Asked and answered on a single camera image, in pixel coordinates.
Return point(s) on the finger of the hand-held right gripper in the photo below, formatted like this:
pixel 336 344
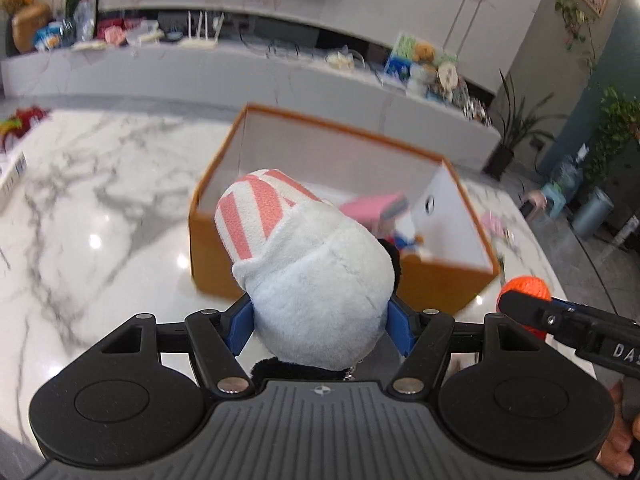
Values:
pixel 530 310

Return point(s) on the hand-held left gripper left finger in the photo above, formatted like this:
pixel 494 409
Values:
pixel 239 322

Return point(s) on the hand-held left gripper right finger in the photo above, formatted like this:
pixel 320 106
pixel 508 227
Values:
pixel 400 330

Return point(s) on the orange crochet fruit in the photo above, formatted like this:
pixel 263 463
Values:
pixel 520 285

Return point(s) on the orange cardboard box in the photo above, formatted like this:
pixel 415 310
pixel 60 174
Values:
pixel 210 250

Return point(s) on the panda plush pink striped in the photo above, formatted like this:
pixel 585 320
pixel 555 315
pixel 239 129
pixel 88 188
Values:
pixel 310 285

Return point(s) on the brown dog plush blue outfit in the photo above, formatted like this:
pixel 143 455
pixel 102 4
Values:
pixel 405 240

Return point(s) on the pink pouch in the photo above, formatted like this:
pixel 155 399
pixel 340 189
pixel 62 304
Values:
pixel 365 207

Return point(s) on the person's right hand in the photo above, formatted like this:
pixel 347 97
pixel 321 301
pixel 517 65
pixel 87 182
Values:
pixel 622 452

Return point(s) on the pink card packet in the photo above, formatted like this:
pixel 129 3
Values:
pixel 492 222

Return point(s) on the pink heater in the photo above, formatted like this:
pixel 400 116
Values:
pixel 532 205

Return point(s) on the blue stool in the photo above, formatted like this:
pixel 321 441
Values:
pixel 560 200

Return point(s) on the grey trash bin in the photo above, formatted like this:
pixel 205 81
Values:
pixel 592 212

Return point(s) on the water jug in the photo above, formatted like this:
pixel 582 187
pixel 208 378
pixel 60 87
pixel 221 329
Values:
pixel 570 172

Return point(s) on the potted plant black pot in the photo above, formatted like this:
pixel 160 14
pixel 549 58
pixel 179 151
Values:
pixel 500 160

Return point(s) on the climbing green plant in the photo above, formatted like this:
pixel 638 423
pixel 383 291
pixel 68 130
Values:
pixel 617 125

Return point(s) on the cow figurines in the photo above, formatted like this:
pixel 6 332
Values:
pixel 477 110

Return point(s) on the white marble tv console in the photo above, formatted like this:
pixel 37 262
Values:
pixel 200 80

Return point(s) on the round paper fan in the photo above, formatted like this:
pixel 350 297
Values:
pixel 447 76

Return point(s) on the white carton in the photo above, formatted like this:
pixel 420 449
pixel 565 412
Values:
pixel 12 180

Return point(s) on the green and blue painting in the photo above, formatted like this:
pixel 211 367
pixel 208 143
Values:
pixel 400 57

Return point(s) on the brown teddy bear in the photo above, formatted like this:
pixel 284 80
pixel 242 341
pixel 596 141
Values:
pixel 424 52

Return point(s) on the white router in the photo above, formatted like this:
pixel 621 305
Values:
pixel 200 40

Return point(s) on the hanging vine plant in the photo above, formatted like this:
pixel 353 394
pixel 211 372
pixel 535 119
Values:
pixel 575 20

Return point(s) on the colourful feather toy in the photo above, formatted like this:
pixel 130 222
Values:
pixel 22 122

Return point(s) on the white tray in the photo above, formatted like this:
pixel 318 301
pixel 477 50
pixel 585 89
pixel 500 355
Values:
pixel 145 35

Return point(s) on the pink boxes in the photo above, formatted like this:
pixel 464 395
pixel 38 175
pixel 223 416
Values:
pixel 112 30

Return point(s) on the blue snack bag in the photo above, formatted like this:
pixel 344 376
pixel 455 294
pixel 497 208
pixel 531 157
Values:
pixel 52 35

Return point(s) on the golden vase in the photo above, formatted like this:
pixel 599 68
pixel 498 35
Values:
pixel 30 27

